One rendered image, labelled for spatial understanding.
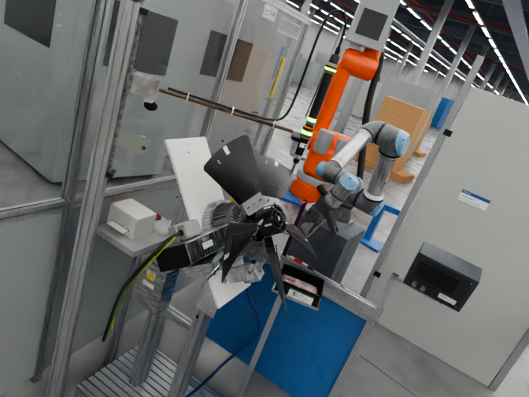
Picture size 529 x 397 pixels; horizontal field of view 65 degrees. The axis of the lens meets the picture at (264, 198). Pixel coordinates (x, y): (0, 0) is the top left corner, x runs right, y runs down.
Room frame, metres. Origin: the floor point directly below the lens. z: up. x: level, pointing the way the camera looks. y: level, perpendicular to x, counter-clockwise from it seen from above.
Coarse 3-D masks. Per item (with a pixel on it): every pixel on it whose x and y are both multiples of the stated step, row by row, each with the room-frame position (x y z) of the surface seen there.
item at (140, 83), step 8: (136, 72) 1.44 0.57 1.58; (136, 80) 1.43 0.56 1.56; (144, 80) 1.43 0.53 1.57; (152, 80) 1.44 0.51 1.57; (160, 80) 1.46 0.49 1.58; (128, 88) 1.43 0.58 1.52; (136, 88) 1.43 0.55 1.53; (144, 88) 1.43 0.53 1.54; (152, 88) 1.44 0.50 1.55; (144, 96) 1.43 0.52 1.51; (152, 96) 1.44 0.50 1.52
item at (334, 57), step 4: (336, 48) 1.61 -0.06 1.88; (340, 48) 1.61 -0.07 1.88; (336, 52) 1.60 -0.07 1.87; (332, 56) 1.60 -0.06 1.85; (336, 56) 1.60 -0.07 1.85; (332, 60) 1.60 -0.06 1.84; (336, 60) 1.60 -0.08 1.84; (336, 64) 1.60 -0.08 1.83; (300, 140) 1.60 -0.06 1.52; (304, 140) 1.59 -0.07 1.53; (308, 140) 1.60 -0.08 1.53; (300, 144) 1.60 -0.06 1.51; (304, 144) 1.60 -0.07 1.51; (300, 148) 1.59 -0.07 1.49; (304, 148) 1.60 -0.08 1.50; (296, 152) 1.60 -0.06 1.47; (300, 152) 1.60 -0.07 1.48; (296, 160) 1.60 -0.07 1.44
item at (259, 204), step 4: (260, 192) 1.51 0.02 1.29; (256, 196) 1.51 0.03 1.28; (260, 196) 1.51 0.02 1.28; (248, 200) 1.49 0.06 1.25; (252, 200) 1.50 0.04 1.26; (256, 200) 1.51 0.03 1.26; (264, 200) 1.52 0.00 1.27; (244, 204) 1.49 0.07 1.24; (248, 204) 1.49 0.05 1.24; (252, 204) 1.50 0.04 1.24; (256, 204) 1.51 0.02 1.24; (260, 204) 1.51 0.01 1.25; (264, 204) 1.52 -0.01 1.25; (244, 208) 1.48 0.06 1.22; (252, 208) 1.50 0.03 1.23; (256, 208) 1.51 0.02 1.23; (260, 208) 1.51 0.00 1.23; (248, 212) 1.49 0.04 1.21; (252, 212) 1.50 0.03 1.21
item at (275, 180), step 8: (256, 160) 1.77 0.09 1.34; (272, 160) 1.82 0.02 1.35; (264, 168) 1.75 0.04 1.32; (272, 168) 1.77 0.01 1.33; (280, 168) 1.80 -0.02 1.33; (264, 176) 1.71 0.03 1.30; (272, 176) 1.72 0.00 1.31; (280, 176) 1.75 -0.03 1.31; (288, 176) 1.78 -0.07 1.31; (296, 176) 1.83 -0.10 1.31; (264, 184) 1.67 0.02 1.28; (272, 184) 1.68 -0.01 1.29; (280, 184) 1.70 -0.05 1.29; (288, 184) 1.73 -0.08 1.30; (264, 192) 1.63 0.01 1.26; (272, 192) 1.65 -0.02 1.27; (280, 192) 1.66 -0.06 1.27
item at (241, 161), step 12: (228, 144) 1.47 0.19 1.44; (240, 144) 1.50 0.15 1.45; (216, 156) 1.43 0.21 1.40; (228, 156) 1.46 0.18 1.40; (240, 156) 1.49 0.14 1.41; (252, 156) 1.52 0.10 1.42; (204, 168) 1.39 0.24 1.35; (216, 168) 1.42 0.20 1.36; (228, 168) 1.45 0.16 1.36; (240, 168) 1.48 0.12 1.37; (252, 168) 1.51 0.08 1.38; (216, 180) 1.42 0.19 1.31; (228, 180) 1.45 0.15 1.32; (240, 180) 1.47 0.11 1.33; (252, 180) 1.50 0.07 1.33; (228, 192) 1.45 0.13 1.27; (240, 192) 1.47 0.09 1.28; (252, 192) 1.49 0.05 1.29; (240, 204) 1.48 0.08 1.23
